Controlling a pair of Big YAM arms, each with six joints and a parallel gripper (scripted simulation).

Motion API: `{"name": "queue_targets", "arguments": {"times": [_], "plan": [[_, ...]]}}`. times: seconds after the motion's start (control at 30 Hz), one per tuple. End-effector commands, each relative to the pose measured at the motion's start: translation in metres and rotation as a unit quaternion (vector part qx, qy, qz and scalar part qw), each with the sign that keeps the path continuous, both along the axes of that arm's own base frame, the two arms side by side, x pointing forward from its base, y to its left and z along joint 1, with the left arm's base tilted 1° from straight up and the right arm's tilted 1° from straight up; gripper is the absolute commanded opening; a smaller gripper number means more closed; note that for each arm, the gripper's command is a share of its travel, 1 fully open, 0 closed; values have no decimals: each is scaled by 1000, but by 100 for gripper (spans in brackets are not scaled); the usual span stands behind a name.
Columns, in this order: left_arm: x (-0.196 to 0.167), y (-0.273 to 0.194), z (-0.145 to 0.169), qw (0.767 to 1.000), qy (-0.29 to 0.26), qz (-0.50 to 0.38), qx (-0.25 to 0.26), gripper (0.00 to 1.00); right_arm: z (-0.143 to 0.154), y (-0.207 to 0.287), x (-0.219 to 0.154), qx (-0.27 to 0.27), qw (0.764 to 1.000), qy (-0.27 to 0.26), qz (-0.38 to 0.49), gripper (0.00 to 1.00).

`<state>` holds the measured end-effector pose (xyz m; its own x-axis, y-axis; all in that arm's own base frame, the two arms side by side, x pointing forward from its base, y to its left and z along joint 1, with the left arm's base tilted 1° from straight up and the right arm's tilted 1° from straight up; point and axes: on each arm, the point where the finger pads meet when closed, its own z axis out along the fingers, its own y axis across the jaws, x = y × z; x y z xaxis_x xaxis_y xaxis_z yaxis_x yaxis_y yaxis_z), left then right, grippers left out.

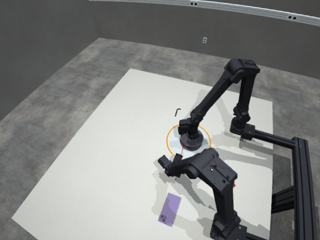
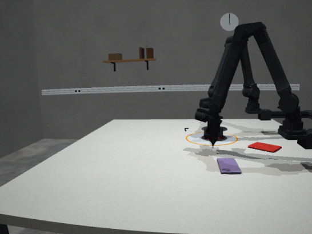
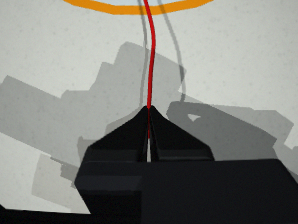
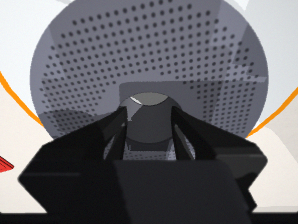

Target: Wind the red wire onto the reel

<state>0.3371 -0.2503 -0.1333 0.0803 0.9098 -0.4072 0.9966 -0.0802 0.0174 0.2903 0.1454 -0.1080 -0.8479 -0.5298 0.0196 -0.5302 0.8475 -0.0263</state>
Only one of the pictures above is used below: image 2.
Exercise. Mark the purple smartphone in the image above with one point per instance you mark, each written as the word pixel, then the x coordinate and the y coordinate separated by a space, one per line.
pixel 228 166

